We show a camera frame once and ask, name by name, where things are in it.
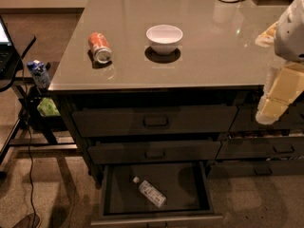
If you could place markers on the clear plastic water bottle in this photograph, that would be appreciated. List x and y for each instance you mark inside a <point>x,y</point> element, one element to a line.
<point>154,195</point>

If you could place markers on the open bottom drawer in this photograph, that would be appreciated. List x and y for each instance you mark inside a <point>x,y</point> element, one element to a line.
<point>188,201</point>

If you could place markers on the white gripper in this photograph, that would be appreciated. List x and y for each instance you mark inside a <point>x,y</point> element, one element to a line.
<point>291,37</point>

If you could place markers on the middle left drawer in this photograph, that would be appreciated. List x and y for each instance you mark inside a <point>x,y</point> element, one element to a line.
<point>171,151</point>

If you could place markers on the bottom right drawer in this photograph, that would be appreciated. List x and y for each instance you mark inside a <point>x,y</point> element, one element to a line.
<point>237,169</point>

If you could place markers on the top left drawer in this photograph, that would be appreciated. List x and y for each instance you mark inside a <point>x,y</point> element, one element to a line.
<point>105,122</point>

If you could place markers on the black side table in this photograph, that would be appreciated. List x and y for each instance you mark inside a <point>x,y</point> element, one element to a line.
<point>30,127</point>

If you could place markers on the orange soda can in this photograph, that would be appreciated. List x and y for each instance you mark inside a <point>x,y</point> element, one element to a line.
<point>99,48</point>

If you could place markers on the middle right drawer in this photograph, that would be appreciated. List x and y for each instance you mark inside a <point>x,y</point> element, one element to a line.
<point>261,148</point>

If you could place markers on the white bowl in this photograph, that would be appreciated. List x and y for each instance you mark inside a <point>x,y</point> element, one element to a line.
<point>164,39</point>

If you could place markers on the green snack bag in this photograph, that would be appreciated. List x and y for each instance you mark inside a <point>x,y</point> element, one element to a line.
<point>47,108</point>

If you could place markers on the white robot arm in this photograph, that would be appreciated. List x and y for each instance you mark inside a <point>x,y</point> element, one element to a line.
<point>289,37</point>

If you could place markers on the top right drawer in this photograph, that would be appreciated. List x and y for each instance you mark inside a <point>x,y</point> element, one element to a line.
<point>246,120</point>

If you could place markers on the black laptop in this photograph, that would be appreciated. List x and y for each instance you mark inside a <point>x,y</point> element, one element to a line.
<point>7,49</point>

